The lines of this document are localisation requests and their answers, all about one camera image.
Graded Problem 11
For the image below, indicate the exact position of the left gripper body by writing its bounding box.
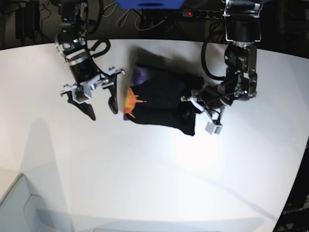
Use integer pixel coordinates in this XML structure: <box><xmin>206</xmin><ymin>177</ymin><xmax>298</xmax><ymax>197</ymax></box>
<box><xmin>181</xmin><ymin>84</ymin><xmax>236</xmax><ymax>125</ymax></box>

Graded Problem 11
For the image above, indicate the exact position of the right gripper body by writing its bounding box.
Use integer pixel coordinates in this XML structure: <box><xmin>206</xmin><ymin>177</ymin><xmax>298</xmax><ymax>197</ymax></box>
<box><xmin>60</xmin><ymin>67</ymin><xmax>126</xmax><ymax>100</ymax></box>

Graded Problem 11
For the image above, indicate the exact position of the black t-shirt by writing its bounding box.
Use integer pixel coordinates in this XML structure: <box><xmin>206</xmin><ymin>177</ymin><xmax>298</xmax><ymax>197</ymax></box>
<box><xmin>123</xmin><ymin>48</ymin><xmax>205</xmax><ymax>136</ymax></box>

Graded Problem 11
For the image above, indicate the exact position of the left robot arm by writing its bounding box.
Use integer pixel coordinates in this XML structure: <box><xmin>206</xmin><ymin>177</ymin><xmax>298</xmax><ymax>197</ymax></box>
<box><xmin>181</xmin><ymin>0</ymin><xmax>263</xmax><ymax>133</ymax></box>

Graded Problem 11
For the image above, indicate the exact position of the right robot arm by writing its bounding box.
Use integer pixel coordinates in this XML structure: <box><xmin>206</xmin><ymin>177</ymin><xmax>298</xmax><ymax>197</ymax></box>
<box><xmin>55</xmin><ymin>0</ymin><xmax>125</xmax><ymax>121</ymax></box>

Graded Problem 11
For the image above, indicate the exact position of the black power strip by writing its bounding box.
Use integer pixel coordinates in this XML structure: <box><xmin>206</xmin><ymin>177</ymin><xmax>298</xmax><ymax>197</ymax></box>
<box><xmin>182</xmin><ymin>9</ymin><xmax>223</xmax><ymax>19</ymax></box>

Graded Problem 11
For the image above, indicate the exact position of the blue box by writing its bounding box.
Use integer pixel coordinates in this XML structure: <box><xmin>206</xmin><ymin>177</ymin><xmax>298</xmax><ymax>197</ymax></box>
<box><xmin>117</xmin><ymin>0</ymin><xmax>184</xmax><ymax>9</ymax></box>

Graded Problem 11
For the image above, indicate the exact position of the white bin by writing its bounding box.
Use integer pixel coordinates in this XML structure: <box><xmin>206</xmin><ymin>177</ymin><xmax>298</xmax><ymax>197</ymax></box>
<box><xmin>0</xmin><ymin>174</ymin><xmax>74</xmax><ymax>232</ymax></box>

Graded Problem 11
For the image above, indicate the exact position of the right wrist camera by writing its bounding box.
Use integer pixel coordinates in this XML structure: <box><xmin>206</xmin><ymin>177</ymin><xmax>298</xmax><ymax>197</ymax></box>
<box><xmin>72</xmin><ymin>87</ymin><xmax>91</xmax><ymax>103</ymax></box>

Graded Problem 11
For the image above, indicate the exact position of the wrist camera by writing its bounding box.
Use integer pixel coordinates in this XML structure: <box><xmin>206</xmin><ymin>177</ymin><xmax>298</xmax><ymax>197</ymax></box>
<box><xmin>72</xmin><ymin>87</ymin><xmax>91</xmax><ymax>103</ymax></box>
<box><xmin>205</xmin><ymin>122</ymin><xmax>223</xmax><ymax>135</ymax></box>

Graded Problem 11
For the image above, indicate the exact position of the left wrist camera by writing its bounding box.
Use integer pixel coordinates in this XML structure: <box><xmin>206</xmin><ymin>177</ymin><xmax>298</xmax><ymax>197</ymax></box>
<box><xmin>205</xmin><ymin>122</ymin><xmax>223</xmax><ymax>135</ymax></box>

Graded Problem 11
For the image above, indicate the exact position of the white cable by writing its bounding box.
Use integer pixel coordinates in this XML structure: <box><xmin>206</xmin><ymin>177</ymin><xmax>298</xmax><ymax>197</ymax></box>
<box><xmin>101</xmin><ymin>3</ymin><xmax>169</xmax><ymax>31</ymax></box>

